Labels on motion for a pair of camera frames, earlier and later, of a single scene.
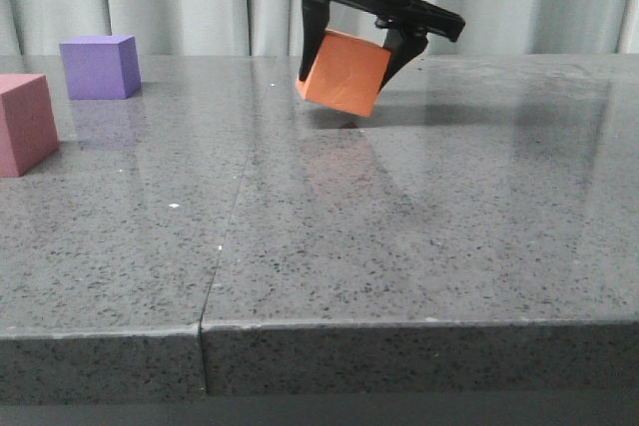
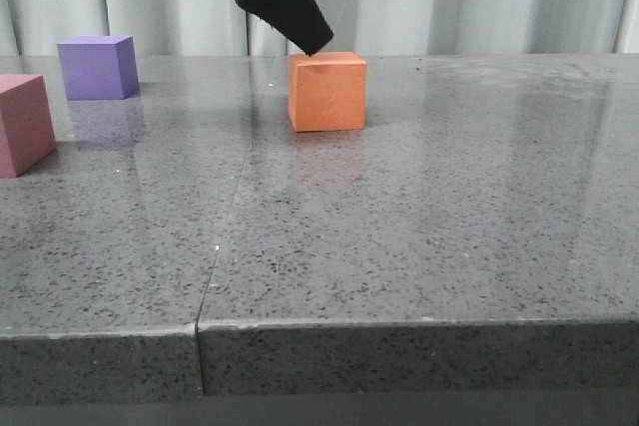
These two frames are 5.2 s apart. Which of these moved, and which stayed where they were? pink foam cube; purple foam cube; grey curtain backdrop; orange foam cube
Moved: orange foam cube
Stayed: grey curtain backdrop; purple foam cube; pink foam cube
